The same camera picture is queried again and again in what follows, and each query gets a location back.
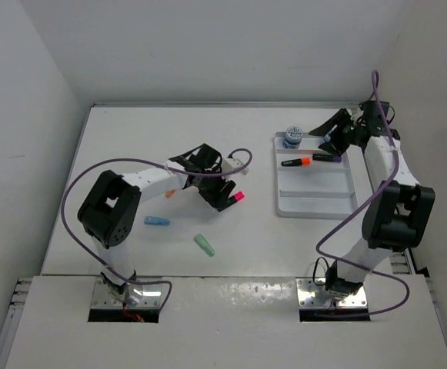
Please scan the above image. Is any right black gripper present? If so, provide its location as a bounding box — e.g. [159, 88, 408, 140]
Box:
[310, 109, 362, 157]

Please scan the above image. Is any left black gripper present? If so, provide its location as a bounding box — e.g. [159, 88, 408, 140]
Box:
[198, 165, 235, 209]

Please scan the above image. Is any pink cap black highlighter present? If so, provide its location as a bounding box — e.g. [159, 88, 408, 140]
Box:
[223, 191, 245, 210]

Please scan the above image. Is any purple cap black highlighter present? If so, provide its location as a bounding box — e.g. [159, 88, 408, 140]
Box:
[312, 154, 342, 163]

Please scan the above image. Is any orange cap black highlighter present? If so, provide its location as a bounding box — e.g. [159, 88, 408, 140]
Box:
[281, 157, 311, 168]

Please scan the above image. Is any green pastel highlighter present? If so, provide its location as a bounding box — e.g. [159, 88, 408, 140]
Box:
[194, 234, 215, 257]

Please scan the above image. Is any orange pastel highlighter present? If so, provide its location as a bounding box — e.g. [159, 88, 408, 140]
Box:
[165, 190, 177, 198]

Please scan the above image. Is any blue pastel highlighter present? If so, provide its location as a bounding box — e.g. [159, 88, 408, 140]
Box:
[144, 216, 171, 226]

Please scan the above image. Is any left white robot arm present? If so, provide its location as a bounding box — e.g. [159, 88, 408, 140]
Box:
[78, 144, 245, 295]

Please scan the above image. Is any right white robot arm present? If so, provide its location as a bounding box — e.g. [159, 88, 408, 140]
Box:
[309, 100, 435, 298]

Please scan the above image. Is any white compartment tray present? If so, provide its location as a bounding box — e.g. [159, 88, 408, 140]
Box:
[273, 132, 358, 220]

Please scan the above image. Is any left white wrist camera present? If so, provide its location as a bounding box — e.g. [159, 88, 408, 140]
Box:
[221, 158, 244, 173]

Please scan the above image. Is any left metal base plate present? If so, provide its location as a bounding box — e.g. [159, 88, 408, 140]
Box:
[91, 277, 162, 310]

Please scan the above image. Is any metal base plate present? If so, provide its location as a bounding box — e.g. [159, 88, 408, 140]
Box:
[91, 277, 162, 310]
[295, 278, 368, 310]

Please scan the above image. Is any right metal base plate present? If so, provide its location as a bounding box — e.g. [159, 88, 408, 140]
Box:
[295, 278, 368, 310]

